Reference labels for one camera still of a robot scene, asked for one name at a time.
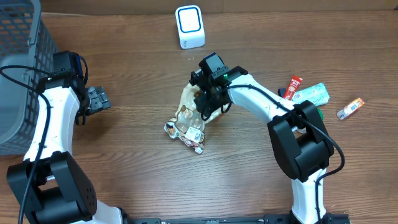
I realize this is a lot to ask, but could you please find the white printed snack packet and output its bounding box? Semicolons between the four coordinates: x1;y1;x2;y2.
164;105;205;154

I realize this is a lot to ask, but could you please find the grey plastic basket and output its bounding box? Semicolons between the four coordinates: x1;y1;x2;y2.
1;0;59;156

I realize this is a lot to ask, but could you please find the white barcode scanner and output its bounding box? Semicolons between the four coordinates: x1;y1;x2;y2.
175;5;205;50

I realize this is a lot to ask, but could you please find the red snack bar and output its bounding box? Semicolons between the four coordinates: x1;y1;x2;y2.
283;75;303;100

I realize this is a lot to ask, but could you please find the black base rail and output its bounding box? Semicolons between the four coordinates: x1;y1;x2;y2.
130;213;351;224

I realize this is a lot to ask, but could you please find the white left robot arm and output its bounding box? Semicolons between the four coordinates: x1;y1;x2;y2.
7;51;129;224

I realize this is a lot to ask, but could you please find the orange tissue pack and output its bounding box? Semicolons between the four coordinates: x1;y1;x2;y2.
336;98;364;120

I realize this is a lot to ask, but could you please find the brown paper snack bag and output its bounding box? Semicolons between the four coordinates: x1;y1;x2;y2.
175;82;222;124

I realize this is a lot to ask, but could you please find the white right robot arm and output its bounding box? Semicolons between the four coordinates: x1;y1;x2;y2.
189;53;333;223

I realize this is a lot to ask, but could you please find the yellow highlighter pen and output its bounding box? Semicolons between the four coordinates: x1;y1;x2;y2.
278;88;286;97

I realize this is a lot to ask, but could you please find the green lidded jar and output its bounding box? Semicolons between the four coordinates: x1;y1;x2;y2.
317;108;324;120

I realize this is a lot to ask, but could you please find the teal wet wipes pack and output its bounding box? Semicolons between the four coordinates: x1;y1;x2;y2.
292;83;330;106

